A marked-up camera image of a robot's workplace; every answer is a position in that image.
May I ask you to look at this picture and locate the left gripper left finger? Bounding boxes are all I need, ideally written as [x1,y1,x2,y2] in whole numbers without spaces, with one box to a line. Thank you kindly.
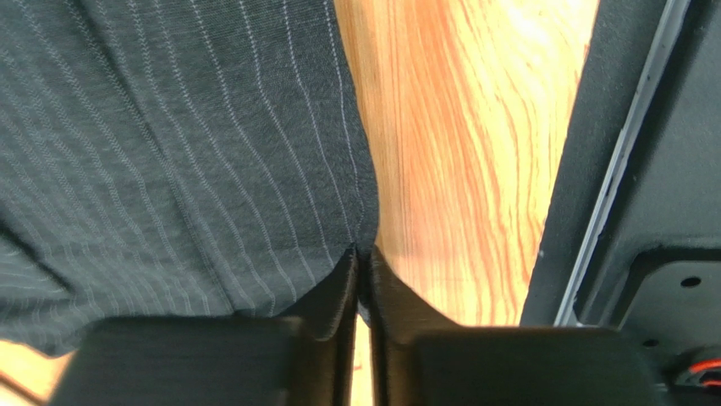
[50,247,359,405]

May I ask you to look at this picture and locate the black pinstriped long sleeve shirt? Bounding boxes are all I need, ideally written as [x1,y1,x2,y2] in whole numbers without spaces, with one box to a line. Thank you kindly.
[1,1,378,356]

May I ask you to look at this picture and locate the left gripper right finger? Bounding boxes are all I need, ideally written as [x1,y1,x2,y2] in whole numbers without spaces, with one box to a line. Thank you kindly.
[366,250,668,405]

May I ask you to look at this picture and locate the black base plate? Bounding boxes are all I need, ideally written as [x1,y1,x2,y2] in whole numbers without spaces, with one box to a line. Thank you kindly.
[520,1,720,405]

